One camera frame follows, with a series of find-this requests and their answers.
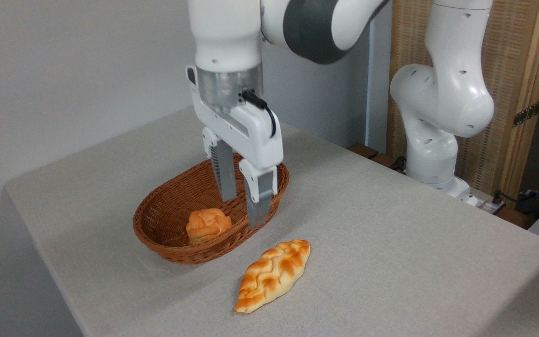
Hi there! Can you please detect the black metal screen hinge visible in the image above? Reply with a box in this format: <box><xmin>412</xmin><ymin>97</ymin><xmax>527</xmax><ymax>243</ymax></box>
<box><xmin>513</xmin><ymin>101</ymin><xmax>539</xmax><ymax>128</ymax></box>

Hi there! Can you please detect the round orange bread roll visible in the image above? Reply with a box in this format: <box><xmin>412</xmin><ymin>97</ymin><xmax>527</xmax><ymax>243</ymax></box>
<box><xmin>186</xmin><ymin>208</ymin><xmax>232</xmax><ymax>245</ymax></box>

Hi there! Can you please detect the white vertical wall pipe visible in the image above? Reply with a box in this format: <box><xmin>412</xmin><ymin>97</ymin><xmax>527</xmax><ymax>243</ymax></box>
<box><xmin>365</xmin><ymin>7</ymin><xmax>392</xmax><ymax>151</ymax></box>

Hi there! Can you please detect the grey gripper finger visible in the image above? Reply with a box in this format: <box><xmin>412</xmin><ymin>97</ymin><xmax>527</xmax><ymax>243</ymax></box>
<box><xmin>203</xmin><ymin>127</ymin><xmax>237</xmax><ymax>203</ymax></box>
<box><xmin>239</xmin><ymin>159</ymin><xmax>278</xmax><ymax>229</ymax></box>

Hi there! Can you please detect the wooden woven folding screen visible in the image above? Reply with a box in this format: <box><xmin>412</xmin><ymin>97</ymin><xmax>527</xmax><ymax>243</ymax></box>
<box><xmin>386</xmin><ymin>0</ymin><xmax>539</xmax><ymax>202</ymax></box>

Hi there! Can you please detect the black floor cable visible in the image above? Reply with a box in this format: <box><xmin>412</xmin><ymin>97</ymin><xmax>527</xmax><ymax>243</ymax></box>
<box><xmin>493</xmin><ymin>190</ymin><xmax>539</xmax><ymax>221</ymax></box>

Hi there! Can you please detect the long braided bread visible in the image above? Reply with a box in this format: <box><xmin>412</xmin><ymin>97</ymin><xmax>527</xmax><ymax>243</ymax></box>
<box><xmin>233</xmin><ymin>239</ymin><xmax>311</xmax><ymax>314</ymax></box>

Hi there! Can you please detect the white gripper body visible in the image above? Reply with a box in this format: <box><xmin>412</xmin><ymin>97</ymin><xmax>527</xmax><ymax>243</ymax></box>
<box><xmin>186</xmin><ymin>66</ymin><xmax>284</xmax><ymax>171</ymax></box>

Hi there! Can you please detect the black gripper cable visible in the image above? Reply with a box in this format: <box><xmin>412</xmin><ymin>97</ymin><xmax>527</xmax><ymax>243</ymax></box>
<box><xmin>240</xmin><ymin>89</ymin><xmax>277</xmax><ymax>138</ymax></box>

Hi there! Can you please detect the brown wicker basket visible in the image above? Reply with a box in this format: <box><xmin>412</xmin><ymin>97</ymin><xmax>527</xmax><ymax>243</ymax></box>
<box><xmin>133</xmin><ymin>152</ymin><xmax>290</xmax><ymax>265</ymax></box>

